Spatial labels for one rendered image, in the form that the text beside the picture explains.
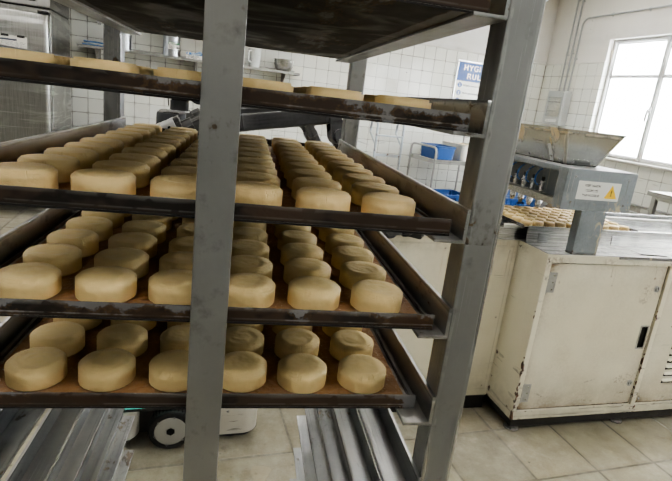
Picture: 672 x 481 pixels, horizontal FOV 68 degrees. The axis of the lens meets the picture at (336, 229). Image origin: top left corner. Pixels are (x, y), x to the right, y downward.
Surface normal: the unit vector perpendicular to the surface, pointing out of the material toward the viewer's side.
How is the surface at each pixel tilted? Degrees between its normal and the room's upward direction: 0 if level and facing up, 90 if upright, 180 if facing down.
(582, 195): 90
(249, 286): 0
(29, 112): 90
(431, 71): 90
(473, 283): 90
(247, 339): 0
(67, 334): 0
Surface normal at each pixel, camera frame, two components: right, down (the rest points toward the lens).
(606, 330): 0.25, 0.27
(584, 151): 0.20, 0.57
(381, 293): 0.11, -0.96
